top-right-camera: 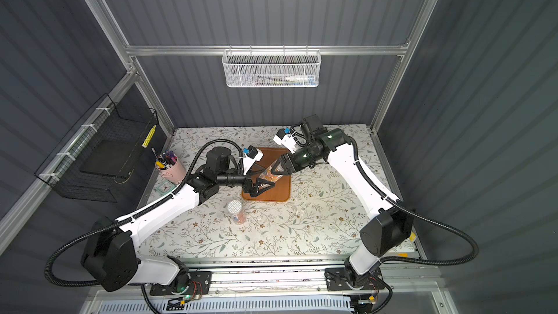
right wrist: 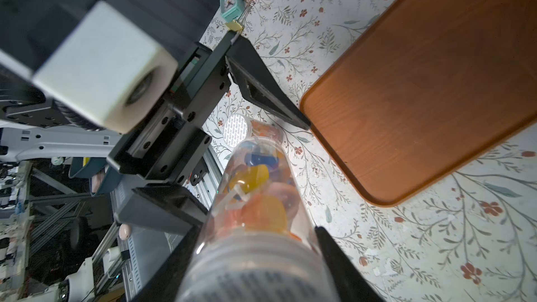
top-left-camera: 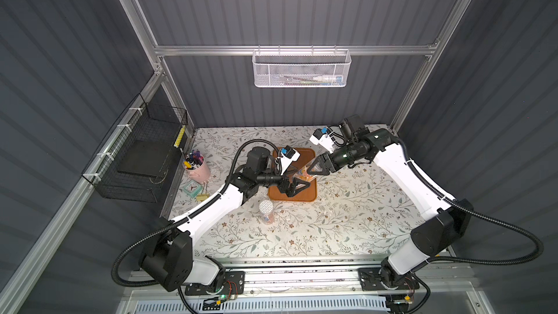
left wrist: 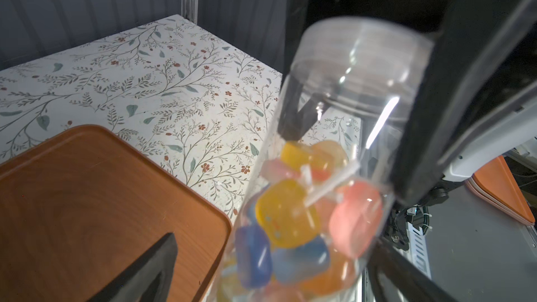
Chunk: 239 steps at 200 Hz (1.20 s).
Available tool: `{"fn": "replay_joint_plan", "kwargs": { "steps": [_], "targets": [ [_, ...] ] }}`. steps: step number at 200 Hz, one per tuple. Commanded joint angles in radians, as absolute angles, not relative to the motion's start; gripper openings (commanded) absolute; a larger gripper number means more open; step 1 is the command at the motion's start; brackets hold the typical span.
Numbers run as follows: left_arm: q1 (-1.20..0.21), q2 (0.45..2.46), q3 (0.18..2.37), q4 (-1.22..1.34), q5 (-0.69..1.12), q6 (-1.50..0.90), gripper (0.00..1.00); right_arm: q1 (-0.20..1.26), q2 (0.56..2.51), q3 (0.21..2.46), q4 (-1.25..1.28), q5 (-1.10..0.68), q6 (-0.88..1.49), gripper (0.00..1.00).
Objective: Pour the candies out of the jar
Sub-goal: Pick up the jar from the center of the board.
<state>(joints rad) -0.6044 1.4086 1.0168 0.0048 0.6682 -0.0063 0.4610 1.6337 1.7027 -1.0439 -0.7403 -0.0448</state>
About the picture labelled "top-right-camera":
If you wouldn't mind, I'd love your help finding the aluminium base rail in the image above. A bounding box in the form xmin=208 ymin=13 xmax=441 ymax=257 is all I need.
xmin=86 ymin=256 xmax=446 ymax=302

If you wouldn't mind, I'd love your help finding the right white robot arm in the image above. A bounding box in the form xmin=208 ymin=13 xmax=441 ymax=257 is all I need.
xmin=270 ymin=115 xmax=414 ymax=288

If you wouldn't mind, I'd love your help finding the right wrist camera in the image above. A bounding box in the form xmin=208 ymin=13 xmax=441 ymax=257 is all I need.
xmin=273 ymin=127 xmax=298 ymax=153

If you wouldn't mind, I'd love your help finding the pink pen cup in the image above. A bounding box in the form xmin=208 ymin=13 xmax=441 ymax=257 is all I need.
xmin=155 ymin=151 xmax=186 ymax=185

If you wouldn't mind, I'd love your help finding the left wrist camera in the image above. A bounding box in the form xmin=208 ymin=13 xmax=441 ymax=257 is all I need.
xmin=241 ymin=145 xmax=264 ymax=175

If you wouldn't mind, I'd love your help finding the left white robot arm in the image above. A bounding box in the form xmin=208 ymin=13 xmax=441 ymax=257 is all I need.
xmin=81 ymin=146 xmax=274 ymax=295

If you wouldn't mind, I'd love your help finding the left black corrugated cable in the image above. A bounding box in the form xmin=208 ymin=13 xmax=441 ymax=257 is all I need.
xmin=44 ymin=138 xmax=244 ymax=288

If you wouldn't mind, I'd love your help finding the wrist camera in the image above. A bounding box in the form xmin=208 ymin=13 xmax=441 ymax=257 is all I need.
xmin=273 ymin=127 xmax=298 ymax=153
xmin=241 ymin=145 xmax=264 ymax=175

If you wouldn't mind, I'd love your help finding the white wire mesh basket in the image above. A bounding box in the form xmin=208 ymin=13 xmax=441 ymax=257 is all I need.
xmin=222 ymin=52 xmax=322 ymax=88

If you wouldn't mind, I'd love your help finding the white pen in basket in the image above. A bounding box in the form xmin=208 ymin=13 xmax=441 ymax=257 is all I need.
xmin=285 ymin=75 xmax=315 ymax=85

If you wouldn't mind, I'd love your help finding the black wire basket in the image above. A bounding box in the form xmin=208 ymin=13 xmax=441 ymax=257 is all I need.
xmin=35 ymin=97 xmax=158 ymax=203

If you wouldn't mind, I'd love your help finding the brown wooden tray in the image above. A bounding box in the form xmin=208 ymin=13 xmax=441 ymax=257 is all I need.
xmin=241 ymin=147 xmax=291 ymax=202

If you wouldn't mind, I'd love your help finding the clear candy jar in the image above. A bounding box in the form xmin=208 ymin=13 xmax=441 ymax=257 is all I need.
xmin=258 ymin=164 xmax=283 ymax=183
xmin=227 ymin=199 xmax=246 ymax=224

